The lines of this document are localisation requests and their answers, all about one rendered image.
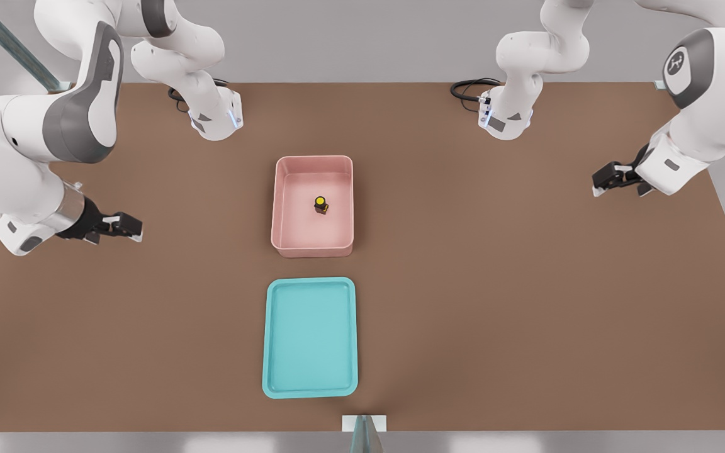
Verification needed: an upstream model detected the pale blue-green tray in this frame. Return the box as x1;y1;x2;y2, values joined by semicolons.
261;276;359;400

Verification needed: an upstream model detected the black cable loop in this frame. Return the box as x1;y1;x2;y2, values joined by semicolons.
449;77;504;113
167;77;231;115

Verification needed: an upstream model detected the pink rectangular box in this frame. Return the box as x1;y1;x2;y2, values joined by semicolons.
271;155;356;259

